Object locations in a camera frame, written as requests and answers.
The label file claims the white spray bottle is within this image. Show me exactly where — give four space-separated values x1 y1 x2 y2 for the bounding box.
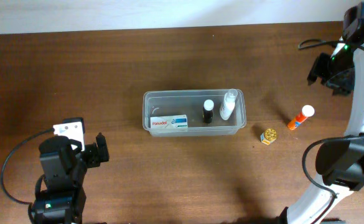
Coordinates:
220 89 238 121

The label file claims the left black cable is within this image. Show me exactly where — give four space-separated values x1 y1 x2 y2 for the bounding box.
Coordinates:
0 127 55 224

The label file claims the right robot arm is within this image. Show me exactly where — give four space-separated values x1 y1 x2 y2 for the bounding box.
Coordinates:
275 2 364 223

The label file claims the Panadol medicine box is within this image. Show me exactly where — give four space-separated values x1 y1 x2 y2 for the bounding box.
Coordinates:
150 114 188 129

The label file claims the dark bottle white cap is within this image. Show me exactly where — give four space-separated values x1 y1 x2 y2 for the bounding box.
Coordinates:
203 100 214 124

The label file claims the orange tube white cap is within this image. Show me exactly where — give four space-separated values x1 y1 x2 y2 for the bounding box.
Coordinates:
287 105 315 130

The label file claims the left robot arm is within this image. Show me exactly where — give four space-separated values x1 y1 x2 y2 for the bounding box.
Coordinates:
28 133 110 224

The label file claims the small jar gold lid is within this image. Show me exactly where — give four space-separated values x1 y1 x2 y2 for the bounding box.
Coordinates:
260 128 278 145

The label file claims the right black cable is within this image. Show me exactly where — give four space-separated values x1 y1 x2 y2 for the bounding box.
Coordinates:
297 38 364 224

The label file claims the clear plastic container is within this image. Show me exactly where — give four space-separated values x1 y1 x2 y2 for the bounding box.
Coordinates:
142 89 246 137

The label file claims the black cable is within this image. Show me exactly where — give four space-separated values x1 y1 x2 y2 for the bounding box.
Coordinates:
297 38 364 224
0 127 55 224

